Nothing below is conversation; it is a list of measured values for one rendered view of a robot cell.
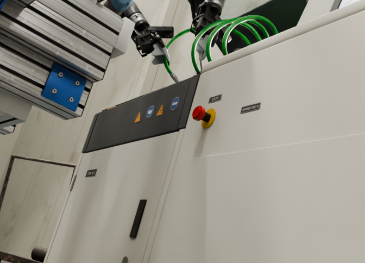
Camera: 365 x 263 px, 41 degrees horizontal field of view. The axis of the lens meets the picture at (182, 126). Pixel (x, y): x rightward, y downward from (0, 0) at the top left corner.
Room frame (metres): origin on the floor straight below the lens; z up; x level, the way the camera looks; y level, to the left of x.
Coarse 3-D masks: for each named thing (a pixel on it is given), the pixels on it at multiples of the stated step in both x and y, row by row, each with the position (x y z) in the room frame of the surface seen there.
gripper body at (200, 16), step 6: (204, 6) 1.54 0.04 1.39; (210, 6) 1.54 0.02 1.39; (216, 6) 1.54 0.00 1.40; (198, 12) 1.56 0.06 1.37; (204, 12) 1.56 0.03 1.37; (210, 12) 1.55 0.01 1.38; (216, 12) 1.57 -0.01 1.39; (198, 18) 1.56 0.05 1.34; (204, 18) 1.53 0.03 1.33; (210, 18) 1.53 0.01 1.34; (198, 24) 1.54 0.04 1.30; (204, 24) 1.53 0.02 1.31; (192, 30) 1.58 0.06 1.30; (198, 30) 1.56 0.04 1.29; (210, 30) 1.55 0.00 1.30; (204, 36) 1.59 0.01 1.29
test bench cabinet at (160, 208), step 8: (176, 144) 1.19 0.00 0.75; (176, 152) 1.18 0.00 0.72; (80, 160) 1.76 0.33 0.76; (176, 160) 1.18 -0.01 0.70; (168, 176) 1.19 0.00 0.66; (168, 184) 1.18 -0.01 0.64; (160, 200) 1.19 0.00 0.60; (64, 208) 1.76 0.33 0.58; (160, 208) 1.18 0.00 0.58; (160, 216) 1.18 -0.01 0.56; (56, 224) 1.78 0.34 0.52; (152, 232) 1.19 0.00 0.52; (152, 240) 1.18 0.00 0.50; (48, 248) 1.78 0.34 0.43; (144, 256) 1.19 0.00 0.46
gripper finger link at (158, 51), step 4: (156, 44) 1.65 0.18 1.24; (156, 48) 1.64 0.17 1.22; (160, 48) 1.64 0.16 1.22; (164, 48) 1.63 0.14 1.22; (152, 52) 1.64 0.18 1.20; (156, 52) 1.64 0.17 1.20; (160, 52) 1.64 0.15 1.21; (164, 52) 1.63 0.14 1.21; (168, 56) 1.64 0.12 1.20; (168, 60) 1.64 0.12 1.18
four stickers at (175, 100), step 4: (172, 100) 1.27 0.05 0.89; (176, 100) 1.25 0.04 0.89; (160, 104) 1.32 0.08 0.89; (164, 104) 1.30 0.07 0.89; (172, 104) 1.26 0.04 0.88; (176, 104) 1.24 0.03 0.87; (148, 108) 1.39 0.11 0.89; (152, 108) 1.36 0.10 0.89; (160, 108) 1.32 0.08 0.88; (164, 108) 1.30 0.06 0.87; (172, 108) 1.26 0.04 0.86; (176, 108) 1.24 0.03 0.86; (140, 112) 1.43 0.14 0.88; (148, 112) 1.38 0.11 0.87; (152, 112) 1.36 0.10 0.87; (160, 112) 1.31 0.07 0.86; (136, 116) 1.45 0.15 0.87; (140, 116) 1.42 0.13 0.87; (148, 116) 1.37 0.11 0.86; (136, 120) 1.44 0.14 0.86
